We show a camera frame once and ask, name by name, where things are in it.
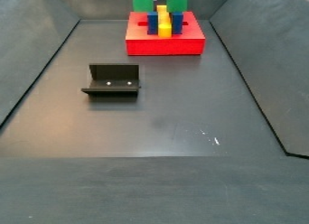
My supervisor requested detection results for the black metal bracket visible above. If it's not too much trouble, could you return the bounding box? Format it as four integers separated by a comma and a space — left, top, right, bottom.
80, 63, 140, 95

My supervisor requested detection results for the yellow block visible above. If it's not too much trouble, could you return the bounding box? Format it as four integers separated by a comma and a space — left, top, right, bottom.
156, 5, 171, 38

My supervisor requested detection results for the green U-shaped block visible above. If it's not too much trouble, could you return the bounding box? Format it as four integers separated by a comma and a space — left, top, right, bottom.
132, 0, 188, 12

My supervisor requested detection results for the red board base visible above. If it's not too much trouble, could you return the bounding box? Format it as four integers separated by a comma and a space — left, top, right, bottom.
126, 12, 206, 56

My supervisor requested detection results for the blue block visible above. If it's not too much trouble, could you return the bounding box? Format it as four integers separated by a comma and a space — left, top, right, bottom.
147, 12, 158, 34
171, 12, 183, 34

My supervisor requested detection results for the left blue block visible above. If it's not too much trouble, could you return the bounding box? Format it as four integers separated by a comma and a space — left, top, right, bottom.
147, 12, 158, 34

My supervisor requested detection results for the right blue block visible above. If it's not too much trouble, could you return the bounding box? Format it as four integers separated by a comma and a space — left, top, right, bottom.
171, 12, 183, 34

